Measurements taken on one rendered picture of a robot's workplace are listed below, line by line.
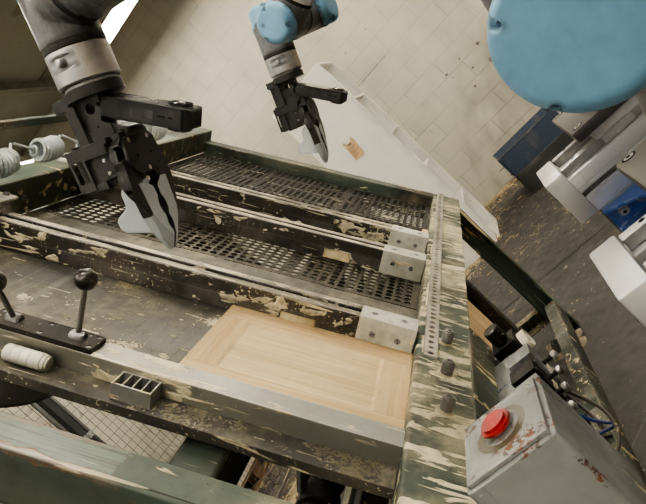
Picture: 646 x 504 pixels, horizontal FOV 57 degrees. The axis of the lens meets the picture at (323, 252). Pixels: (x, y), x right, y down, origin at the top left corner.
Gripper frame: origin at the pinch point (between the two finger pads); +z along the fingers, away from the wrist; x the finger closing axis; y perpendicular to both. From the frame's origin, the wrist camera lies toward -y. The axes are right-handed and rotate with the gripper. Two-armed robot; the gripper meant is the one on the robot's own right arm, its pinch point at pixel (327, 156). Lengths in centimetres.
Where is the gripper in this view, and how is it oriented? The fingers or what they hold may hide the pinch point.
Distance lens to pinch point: 137.4
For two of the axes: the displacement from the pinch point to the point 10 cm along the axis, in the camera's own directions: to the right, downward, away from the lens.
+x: -2.2, 3.1, -9.3
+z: 3.5, 9.1, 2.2
